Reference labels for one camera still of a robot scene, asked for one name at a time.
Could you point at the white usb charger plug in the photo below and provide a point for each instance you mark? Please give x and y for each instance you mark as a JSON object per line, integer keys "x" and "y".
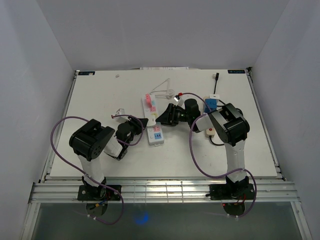
{"x": 214, "y": 96}

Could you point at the pink plug adapter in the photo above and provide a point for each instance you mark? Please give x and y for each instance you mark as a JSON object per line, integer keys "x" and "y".
{"x": 148, "y": 100}

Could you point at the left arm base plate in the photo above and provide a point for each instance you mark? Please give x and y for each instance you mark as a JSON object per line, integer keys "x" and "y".
{"x": 90, "y": 193}

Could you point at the papers at back edge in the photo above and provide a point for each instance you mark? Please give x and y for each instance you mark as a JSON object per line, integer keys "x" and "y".
{"x": 167, "y": 68}

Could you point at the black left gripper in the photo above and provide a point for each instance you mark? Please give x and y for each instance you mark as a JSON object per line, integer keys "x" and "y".
{"x": 137, "y": 123}

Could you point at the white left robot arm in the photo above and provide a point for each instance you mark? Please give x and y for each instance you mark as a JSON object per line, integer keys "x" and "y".
{"x": 93, "y": 139}

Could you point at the white multicolour power strip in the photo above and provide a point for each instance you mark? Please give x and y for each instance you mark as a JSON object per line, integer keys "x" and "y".
{"x": 154, "y": 129}

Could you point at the small white plug adapter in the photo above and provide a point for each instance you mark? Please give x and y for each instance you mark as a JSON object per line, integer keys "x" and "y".
{"x": 151, "y": 121}

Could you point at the beige red power strip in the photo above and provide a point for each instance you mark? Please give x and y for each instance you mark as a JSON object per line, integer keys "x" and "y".
{"x": 210, "y": 132}

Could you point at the blue cube socket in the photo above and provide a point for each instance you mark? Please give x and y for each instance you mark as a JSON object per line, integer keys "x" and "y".
{"x": 210, "y": 105}

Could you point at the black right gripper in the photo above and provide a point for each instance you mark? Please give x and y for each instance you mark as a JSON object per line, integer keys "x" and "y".
{"x": 168, "y": 116}

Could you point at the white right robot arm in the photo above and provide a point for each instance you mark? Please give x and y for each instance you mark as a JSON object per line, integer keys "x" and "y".
{"x": 232, "y": 129}

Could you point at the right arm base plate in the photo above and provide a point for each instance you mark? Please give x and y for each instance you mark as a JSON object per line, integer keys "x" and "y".
{"x": 224, "y": 192}

